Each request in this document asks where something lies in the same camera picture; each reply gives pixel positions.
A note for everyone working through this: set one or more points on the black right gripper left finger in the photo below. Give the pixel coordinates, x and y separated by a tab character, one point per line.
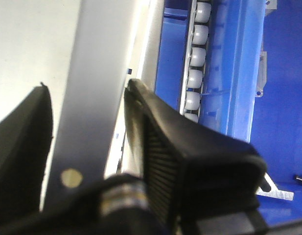
25	138

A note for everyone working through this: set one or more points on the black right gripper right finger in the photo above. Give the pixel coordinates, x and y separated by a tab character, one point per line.
199	182

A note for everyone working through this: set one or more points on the white plastic tote bin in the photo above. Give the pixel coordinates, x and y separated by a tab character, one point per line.
36	40

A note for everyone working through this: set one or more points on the blue bin lower shelf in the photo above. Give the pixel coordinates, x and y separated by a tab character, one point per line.
172	51

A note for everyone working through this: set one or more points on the blue bin right near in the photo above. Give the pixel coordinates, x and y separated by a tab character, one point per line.
253	90

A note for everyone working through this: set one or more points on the right white roller track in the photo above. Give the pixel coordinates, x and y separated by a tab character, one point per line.
195	58

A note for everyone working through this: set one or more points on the white shelf divider rail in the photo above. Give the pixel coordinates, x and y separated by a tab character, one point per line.
115	41

